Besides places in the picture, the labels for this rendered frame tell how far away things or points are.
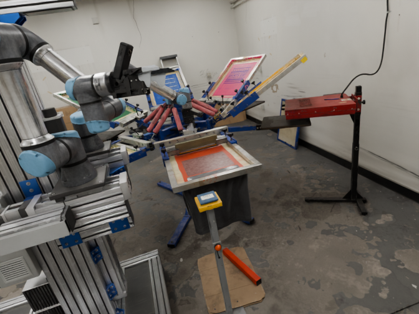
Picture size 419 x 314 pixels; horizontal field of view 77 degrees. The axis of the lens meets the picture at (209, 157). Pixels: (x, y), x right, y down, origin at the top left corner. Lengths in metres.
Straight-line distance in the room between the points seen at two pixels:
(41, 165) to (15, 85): 0.29
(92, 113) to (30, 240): 0.59
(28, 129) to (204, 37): 5.49
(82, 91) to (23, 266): 1.05
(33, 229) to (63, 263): 0.51
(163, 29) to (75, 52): 1.83
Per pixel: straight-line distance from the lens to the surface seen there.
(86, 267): 1.76
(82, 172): 1.27
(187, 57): 6.24
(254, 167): 1.68
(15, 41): 1.15
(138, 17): 6.21
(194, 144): 2.14
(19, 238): 1.30
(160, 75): 0.95
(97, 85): 0.93
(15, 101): 1.13
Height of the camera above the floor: 1.70
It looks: 22 degrees down
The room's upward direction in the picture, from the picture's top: 10 degrees counter-clockwise
